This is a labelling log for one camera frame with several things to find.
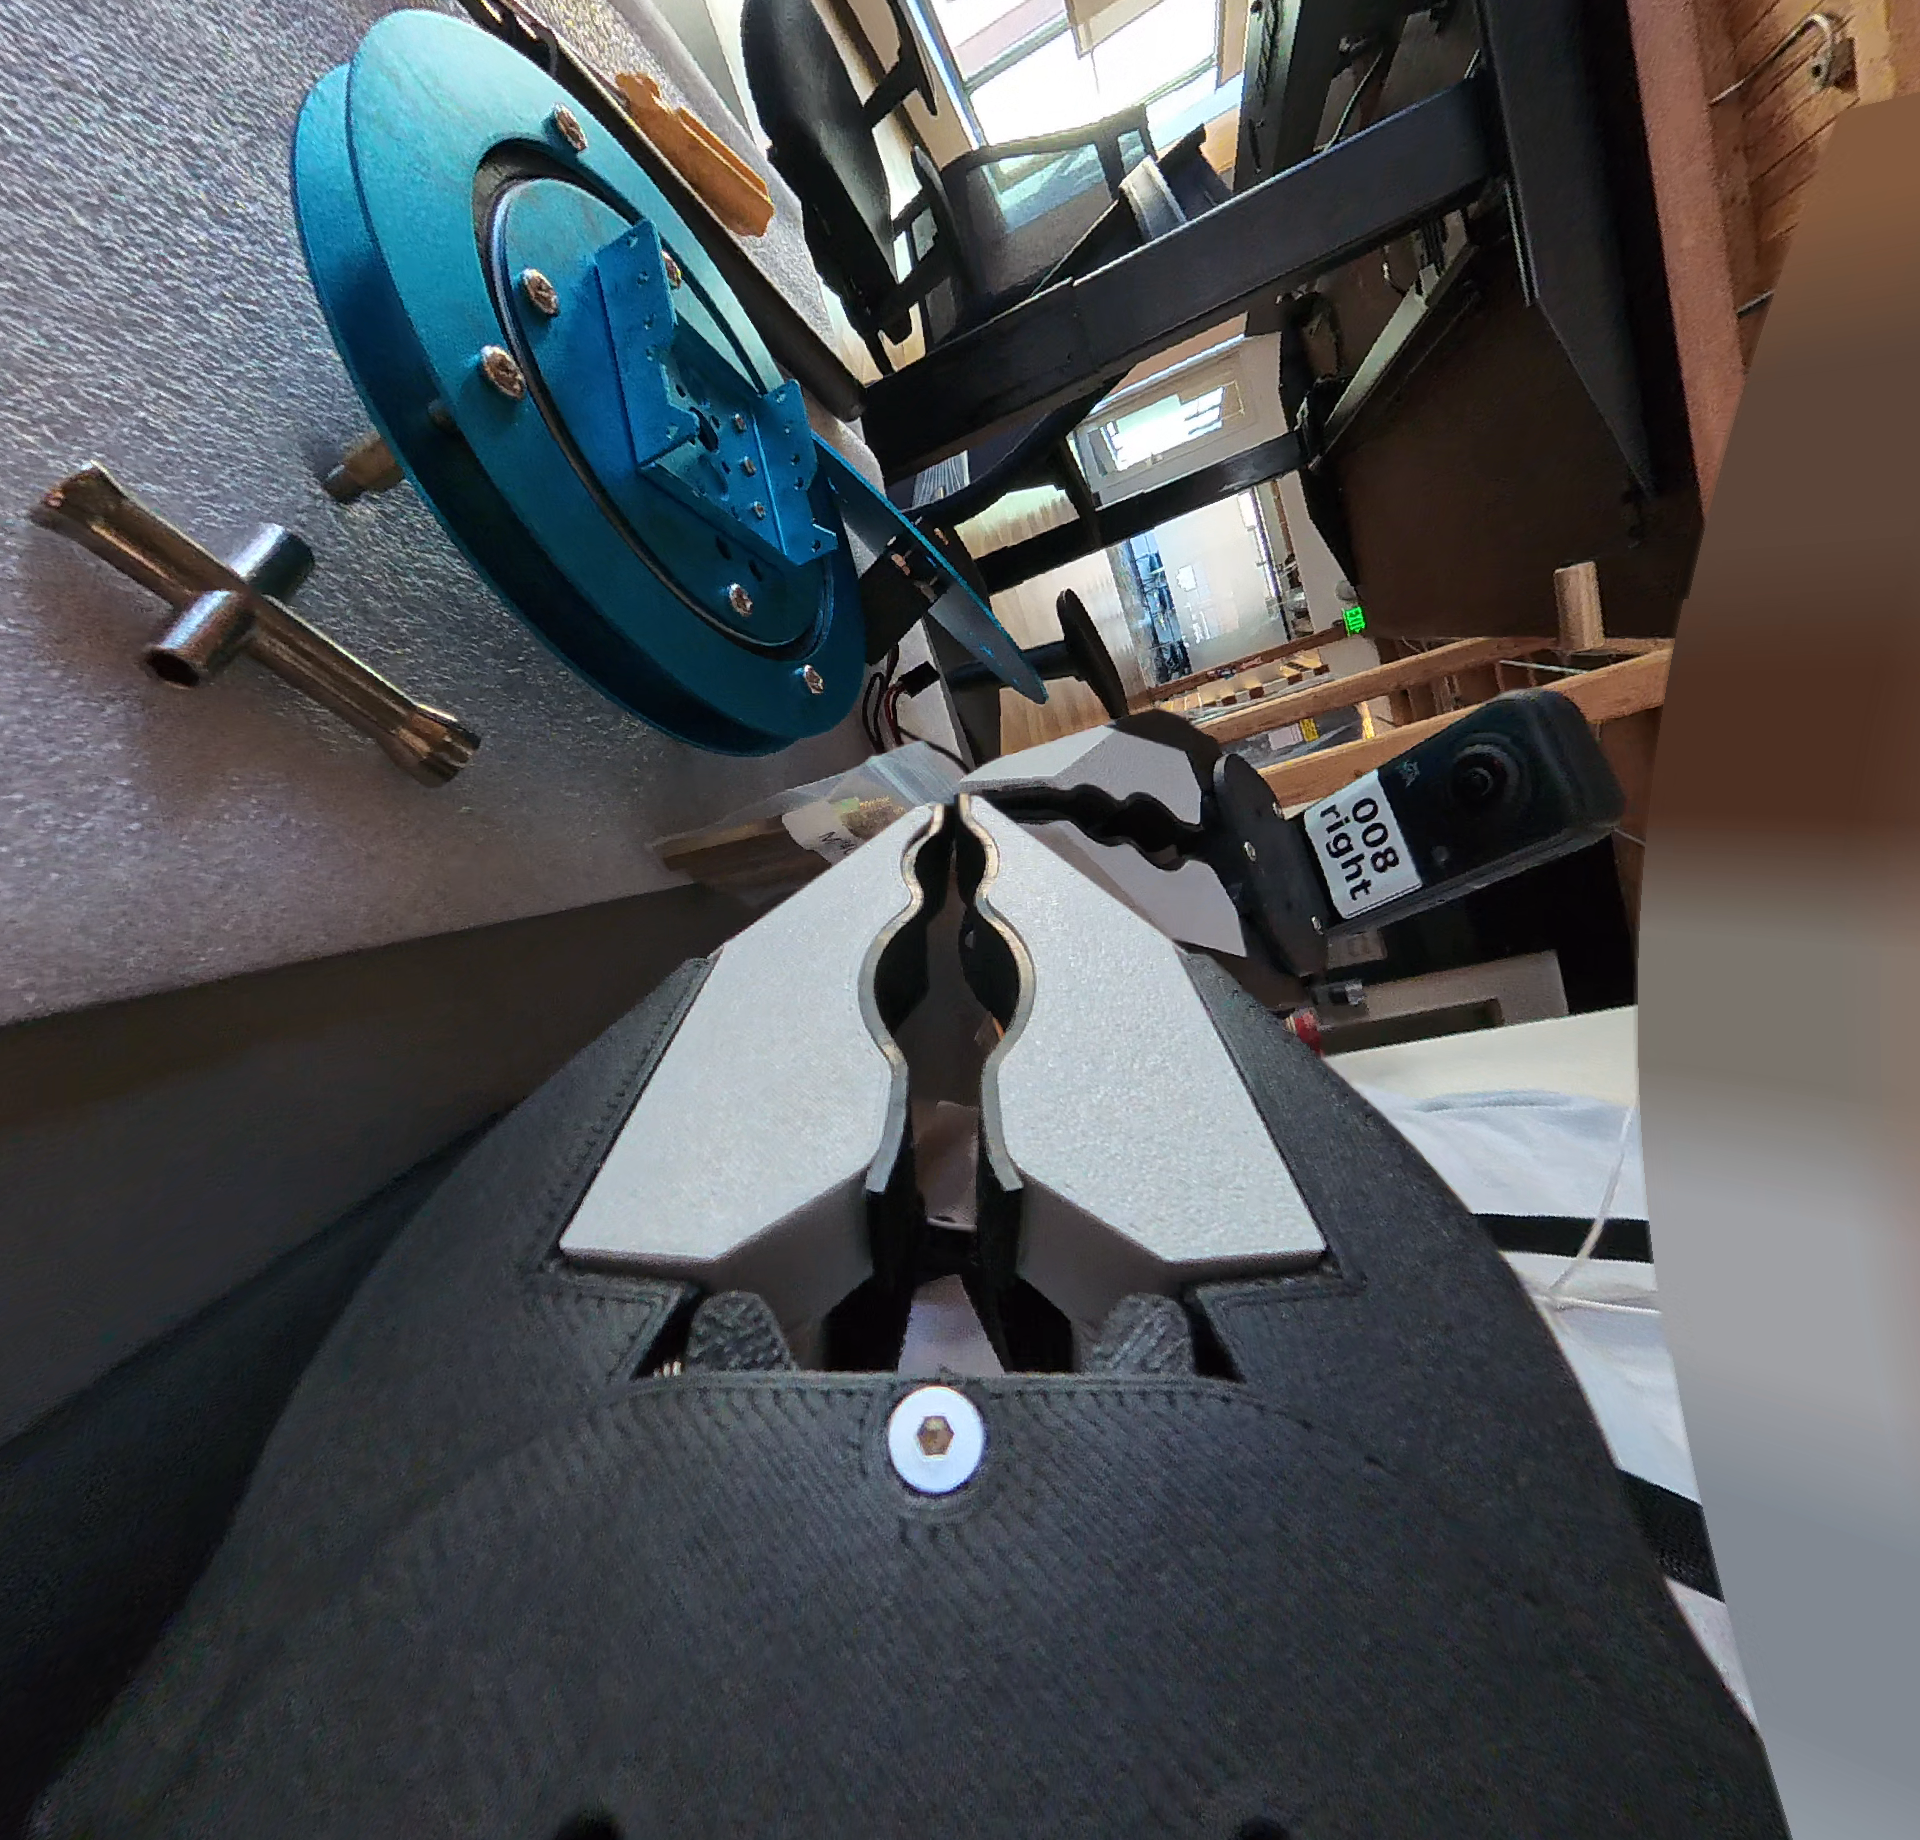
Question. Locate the wooden rack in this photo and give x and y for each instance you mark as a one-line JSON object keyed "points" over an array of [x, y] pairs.
{"points": [[1424, 660]]}

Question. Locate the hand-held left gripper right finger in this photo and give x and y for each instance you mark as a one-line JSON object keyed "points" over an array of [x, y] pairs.
{"points": [[1155, 1107]]}

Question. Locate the window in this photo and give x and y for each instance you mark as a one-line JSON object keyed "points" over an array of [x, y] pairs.
{"points": [[1034, 6]]}

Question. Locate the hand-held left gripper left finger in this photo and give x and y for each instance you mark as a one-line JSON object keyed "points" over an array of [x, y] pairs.
{"points": [[753, 1089]]}

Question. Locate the black office chair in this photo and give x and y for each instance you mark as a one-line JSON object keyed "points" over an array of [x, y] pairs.
{"points": [[813, 115]]}

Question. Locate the grey desk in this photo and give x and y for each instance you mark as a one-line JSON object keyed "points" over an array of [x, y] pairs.
{"points": [[224, 1155]]}

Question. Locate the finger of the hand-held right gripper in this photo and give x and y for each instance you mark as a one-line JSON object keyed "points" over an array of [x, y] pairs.
{"points": [[1159, 887], [1045, 777]]}

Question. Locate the blue disc with black servo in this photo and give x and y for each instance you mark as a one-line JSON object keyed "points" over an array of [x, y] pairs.
{"points": [[896, 571]]}

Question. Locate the clear bag of brass standoffs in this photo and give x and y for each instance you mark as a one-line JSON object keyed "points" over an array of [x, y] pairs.
{"points": [[753, 850]]}

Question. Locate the black chair armrest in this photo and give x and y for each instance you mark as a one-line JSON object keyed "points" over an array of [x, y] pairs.
{"points": [[1090, 653]]}

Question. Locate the silver cross socket wrench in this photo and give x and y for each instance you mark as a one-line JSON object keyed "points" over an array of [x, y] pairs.
{"points": [[224, 617]]}

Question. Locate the blue round metal base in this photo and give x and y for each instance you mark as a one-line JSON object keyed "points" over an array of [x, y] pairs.
{"points": [[415, 219]]}

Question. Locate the person's white shirt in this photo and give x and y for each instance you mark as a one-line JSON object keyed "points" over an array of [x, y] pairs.
{"points": [[1500, 1164]]}

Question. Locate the white foam mat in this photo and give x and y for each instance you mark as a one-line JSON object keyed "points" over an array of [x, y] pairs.
{"points": [[224, 850]]}

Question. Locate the black frame table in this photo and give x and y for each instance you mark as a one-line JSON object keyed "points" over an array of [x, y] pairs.
{"points": [[1201, 261]]}

